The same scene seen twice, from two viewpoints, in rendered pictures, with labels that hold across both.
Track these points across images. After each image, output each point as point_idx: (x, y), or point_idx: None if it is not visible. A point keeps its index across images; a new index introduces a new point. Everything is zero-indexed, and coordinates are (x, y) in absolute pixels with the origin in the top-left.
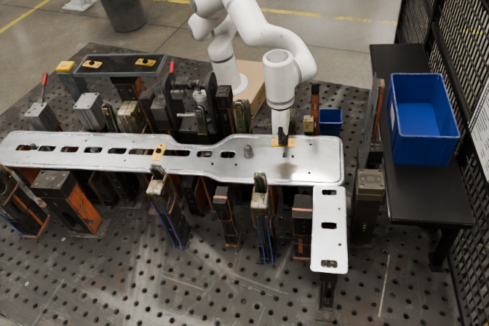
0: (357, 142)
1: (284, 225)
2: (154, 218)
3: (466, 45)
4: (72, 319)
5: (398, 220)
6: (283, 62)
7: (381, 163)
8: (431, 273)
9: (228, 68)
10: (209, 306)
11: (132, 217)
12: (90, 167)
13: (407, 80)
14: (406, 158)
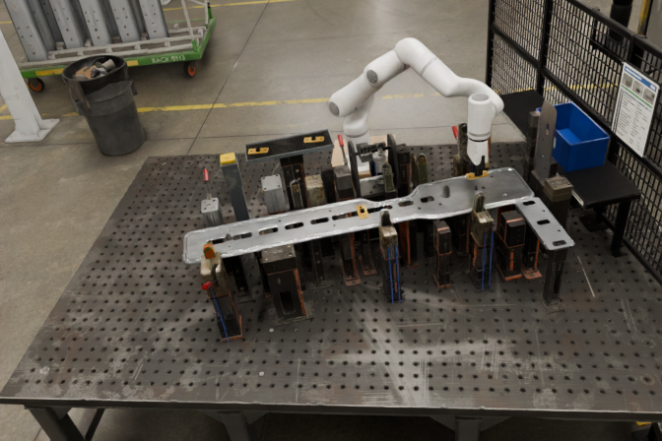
0: None
1: None
2: (355, 287)
3: (586, 76)
4: (334, 382)
5: (591, 204)
6: (488, 99)
7: None
8: (615, 258)
9: (366, 141)
10: (456, 333)
11: (331, 293)
12: (303, 238)
13: None
14: (574, 164)
